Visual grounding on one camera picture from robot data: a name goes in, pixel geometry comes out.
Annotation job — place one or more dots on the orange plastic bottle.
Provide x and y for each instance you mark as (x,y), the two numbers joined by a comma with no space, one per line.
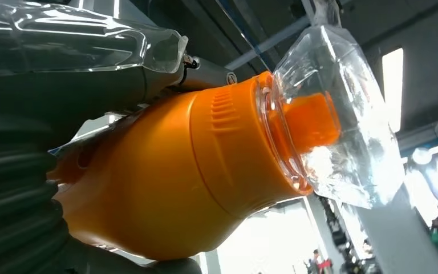
(166,170)

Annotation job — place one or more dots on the person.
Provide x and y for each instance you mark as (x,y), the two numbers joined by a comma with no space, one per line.
(316,261)

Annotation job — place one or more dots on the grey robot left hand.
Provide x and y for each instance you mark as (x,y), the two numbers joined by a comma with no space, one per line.
(71,83)

